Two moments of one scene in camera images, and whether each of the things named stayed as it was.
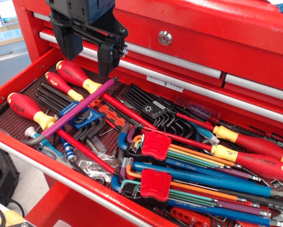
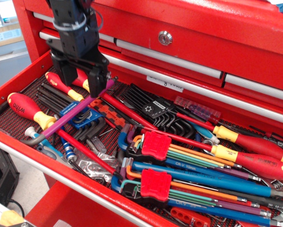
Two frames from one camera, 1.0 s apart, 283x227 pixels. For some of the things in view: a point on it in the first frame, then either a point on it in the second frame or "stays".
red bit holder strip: x=190 y=218 stays
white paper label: x=165 y=84 stays
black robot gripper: x=92 y=19 -> x=78 y=22
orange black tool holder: x=118 y=120 stays
